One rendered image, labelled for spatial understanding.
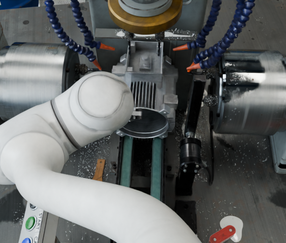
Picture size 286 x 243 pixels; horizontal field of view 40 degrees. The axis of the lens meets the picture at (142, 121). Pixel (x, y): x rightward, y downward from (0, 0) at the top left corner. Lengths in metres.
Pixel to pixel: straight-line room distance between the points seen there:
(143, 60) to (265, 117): 0.37
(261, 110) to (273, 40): 0.68
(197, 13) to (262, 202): 0.62
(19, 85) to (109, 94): 0.52
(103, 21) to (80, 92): 0.68
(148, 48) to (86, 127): 0.55
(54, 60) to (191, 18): 0.45
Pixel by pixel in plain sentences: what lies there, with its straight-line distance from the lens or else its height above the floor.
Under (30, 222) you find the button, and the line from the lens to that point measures 0.96.
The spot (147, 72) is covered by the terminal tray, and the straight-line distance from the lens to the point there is 1.07.
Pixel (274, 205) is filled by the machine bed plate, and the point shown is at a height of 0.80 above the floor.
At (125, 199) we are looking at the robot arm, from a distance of 0.42.
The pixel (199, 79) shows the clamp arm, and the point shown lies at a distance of 0.92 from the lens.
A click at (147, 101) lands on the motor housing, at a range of 1.07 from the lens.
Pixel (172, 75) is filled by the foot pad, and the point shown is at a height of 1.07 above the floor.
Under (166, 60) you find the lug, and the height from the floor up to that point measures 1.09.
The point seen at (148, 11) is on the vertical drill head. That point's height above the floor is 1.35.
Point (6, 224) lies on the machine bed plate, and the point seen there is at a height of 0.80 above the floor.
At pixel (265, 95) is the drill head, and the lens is 1.08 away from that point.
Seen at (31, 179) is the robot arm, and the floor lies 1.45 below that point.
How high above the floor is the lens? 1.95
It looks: 56 degrees down
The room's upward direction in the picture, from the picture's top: straight up
